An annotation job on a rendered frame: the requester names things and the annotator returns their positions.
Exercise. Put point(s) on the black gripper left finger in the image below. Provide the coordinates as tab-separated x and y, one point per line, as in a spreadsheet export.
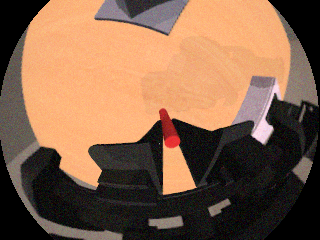
147	153

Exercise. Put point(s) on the red peg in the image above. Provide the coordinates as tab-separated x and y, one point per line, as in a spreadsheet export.
171	137

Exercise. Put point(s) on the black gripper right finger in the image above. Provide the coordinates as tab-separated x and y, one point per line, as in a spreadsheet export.
201	147

